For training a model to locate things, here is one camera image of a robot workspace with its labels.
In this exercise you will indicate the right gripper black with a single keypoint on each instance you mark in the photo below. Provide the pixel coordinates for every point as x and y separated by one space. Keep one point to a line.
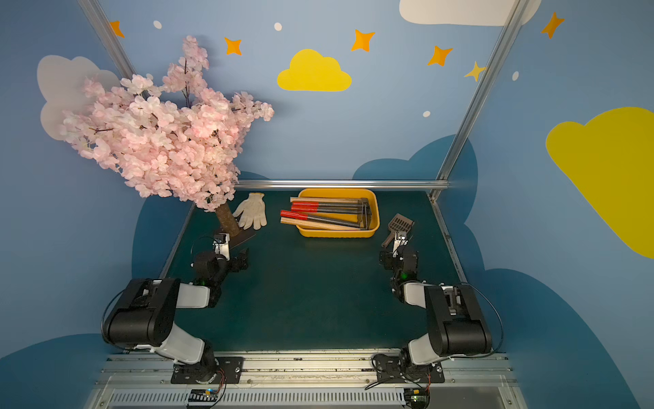
397 253

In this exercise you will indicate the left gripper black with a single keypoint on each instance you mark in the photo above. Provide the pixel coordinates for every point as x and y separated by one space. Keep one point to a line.
238 258

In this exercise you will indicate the red grip rake front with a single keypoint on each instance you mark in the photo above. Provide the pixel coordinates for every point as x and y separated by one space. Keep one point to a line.
302 216

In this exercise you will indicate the red grip rake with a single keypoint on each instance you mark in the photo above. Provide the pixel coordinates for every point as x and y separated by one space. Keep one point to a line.
316 210
302 216
356 208

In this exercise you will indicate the wooden handle hoe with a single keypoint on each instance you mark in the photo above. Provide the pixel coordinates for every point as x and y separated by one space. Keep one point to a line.
342 217
317 225

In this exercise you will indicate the red grip rake back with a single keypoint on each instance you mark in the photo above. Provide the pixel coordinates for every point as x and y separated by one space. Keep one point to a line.
356 208

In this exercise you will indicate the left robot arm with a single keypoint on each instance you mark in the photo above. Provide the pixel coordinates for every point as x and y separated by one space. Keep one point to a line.
143 317

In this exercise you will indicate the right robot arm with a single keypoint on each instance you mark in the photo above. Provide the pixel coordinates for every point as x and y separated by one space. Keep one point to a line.
456 326

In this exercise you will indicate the yellow plastic storage box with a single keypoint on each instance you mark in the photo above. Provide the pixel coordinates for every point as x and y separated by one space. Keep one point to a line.
343 193

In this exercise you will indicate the brown slotted plastic scoop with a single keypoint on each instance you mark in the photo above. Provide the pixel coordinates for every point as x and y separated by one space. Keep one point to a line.
399 226

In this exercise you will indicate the white work glove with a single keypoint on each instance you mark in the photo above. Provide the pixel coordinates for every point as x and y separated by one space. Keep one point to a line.
251 213

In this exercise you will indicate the right small circuit board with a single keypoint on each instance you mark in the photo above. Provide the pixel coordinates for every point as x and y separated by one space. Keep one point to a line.
416 398

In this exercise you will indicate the small circuit board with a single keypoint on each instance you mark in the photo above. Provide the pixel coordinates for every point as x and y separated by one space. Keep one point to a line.
206 398
416 398

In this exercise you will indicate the left small circuit board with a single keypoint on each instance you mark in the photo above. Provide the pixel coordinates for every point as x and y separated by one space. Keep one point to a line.
206 398

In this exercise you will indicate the pink cherry blossom tree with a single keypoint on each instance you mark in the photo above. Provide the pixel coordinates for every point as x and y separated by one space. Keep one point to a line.
178 139

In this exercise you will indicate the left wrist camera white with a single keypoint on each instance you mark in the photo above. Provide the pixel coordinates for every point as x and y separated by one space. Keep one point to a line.
221 245

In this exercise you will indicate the horizontal aluminium frame bar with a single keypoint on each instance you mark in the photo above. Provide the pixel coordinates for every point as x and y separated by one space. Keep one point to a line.
394 185

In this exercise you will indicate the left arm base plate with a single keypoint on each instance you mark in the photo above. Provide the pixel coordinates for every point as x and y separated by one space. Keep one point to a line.
222 369

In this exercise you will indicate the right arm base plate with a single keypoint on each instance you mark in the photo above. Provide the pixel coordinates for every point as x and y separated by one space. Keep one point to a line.
399 369

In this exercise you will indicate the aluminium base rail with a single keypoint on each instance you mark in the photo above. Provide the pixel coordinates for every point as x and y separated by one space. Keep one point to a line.
332 378

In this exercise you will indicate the right aluminium frame post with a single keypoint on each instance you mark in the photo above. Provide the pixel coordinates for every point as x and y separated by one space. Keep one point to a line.
499 55

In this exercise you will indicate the aluminium frame post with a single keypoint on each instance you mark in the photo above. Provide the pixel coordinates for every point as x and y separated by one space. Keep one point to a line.
499 55
97 17

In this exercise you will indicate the left aluminium frame post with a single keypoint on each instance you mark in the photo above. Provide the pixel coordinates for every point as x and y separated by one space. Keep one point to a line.
97 17

